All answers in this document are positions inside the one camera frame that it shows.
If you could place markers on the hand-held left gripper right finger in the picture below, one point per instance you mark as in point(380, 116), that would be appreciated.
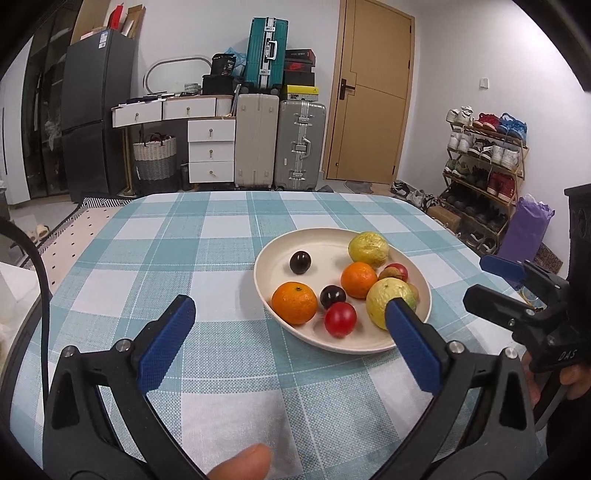
point(413, 346)

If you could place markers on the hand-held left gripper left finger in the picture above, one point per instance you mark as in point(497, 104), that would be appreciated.
point(166, 341)

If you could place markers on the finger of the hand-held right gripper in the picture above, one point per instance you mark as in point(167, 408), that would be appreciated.
point(489, 302)
point(503, 270)

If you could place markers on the yellow-green citrus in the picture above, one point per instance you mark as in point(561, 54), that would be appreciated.
point(378, 295)

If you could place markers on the small reddish brown fruit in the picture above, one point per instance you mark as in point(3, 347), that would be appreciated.
point(397, 271)

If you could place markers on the red tomato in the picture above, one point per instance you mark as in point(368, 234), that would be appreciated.
point(340, 319)

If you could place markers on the orange mandarin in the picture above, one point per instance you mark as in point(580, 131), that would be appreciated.
point(294, 302)
point(359, 279)

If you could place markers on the dark plum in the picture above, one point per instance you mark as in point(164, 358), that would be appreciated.
point(332, 295)
point(300, 262)

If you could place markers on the green speckled citrus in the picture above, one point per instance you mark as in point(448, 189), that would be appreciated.
point(367, 249)

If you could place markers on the cream round plate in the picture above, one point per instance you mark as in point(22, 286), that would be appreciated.
point(323, 251)

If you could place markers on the person's right hand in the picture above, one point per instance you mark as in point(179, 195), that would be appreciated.
point(577, 376)

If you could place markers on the person's left hand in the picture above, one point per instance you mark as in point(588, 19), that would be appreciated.
point(240, 466)

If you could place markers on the purple paper bag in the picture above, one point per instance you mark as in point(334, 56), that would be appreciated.
point(524, 230)

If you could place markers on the brown doormat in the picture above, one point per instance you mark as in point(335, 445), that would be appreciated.
point(549, 258)

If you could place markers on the small cardboard box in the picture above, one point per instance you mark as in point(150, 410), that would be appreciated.
point(445, 218)

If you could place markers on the teal checkered tablecloth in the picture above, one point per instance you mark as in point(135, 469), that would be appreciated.
point(184, 258)

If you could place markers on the wooden shoe rack with shoes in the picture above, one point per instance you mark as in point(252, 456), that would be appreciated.
point(485, 175)

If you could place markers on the loose sneakers group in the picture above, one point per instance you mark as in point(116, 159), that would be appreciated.
point(411, 194)

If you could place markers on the patterned floor rug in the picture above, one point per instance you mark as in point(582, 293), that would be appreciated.
point(78, 230)

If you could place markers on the grey floor rag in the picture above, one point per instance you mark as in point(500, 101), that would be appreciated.
point(358, 187)

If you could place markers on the beige slippers pair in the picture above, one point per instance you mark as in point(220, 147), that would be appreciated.
point(37, 233)

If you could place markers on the woven laundry basket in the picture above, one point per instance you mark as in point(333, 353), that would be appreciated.
point(154, 157)

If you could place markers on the white drawer dresser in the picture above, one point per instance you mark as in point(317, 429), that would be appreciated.
point(210, 152)

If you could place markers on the wooden door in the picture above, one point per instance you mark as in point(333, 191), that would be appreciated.
point(369, 115)

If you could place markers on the beige suitcase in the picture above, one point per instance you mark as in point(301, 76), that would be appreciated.
point(256, 138)

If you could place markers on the silver suitcase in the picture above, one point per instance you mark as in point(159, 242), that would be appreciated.
point(300, 143)

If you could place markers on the white tall cabinet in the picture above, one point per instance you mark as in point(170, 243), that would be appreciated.
point(14, 138)

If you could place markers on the black glass cabinet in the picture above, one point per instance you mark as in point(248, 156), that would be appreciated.
point(46, 115)

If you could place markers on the dark grey refrigerator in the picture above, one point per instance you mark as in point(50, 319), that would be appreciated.
point(97, 92)

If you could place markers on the black storage box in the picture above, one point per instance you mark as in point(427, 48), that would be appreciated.
point(219, 85)

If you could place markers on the yellow black shoe box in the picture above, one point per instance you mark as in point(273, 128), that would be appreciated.
point(302, 93)

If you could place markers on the black shoe box red logo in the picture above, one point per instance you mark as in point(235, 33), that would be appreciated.
point(300, 65)

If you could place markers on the blue plastic bag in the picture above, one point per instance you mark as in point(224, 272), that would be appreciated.
point(239, 60)

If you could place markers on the teal suitcase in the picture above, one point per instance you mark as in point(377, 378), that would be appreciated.
point(263, 50)

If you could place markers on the flat cardboard box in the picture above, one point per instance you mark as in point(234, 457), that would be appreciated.
point(134, 21)

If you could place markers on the brown cardboard box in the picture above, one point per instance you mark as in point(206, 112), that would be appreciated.
point(92, 21)

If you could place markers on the oval mirror frame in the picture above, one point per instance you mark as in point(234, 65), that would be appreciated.
point(152, 69)

